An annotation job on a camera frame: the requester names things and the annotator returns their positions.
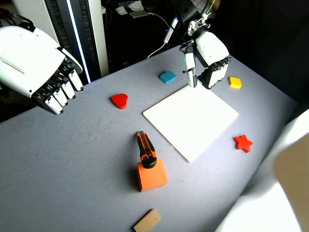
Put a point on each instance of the red star block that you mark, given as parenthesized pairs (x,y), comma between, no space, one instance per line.
(242,143)

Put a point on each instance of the silver power bank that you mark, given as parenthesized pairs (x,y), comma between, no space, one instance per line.
(138,14)

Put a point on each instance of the yellow block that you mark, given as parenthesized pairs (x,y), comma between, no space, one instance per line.
(235,82)

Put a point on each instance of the blue block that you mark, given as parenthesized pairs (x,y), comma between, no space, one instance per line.
(167,76)

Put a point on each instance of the white fabric backdrop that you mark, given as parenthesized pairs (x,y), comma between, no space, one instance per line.
(260,207)

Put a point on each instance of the orange cube block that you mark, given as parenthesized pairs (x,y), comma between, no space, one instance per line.
(153,177)

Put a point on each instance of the brown wooden rectangular block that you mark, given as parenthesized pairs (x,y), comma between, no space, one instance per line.
(147,221)

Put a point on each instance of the grey table cloth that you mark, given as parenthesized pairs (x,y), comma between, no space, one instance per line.
(72,157)

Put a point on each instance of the black orange tool handle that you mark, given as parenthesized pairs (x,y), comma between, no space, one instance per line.
(145,147)

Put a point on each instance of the red heart block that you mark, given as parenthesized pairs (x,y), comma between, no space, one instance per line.
(120,100)

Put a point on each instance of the white usb hub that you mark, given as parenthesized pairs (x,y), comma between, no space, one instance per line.
(171,30)

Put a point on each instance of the white black column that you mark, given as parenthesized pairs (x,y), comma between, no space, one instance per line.
(96,36)

